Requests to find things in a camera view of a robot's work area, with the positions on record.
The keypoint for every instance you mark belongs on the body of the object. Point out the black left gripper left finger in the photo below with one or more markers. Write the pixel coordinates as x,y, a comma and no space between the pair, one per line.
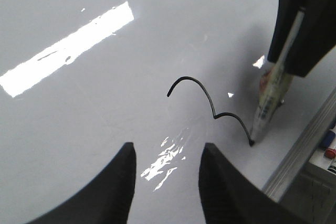
106,199

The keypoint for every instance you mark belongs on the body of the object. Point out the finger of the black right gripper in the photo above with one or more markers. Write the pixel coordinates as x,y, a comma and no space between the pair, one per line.
287,11
315,37

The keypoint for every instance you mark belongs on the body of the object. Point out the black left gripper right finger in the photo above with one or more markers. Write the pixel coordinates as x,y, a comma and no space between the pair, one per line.
227,196

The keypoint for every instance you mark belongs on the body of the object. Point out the white black whiteboard marker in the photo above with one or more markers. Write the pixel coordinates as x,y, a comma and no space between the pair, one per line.
278,84

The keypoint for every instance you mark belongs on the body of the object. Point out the red round magnet under tape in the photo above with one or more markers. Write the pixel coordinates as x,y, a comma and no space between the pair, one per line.
264,81

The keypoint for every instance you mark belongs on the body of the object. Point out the black capped marker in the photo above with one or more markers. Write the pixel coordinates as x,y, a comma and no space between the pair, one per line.
332,167

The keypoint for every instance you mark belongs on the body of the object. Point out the red capped marker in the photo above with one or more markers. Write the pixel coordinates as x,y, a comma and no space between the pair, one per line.
330,152

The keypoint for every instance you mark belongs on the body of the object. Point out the white whiteboard with aluminium frame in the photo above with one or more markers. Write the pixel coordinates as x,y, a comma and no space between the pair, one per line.
81,77

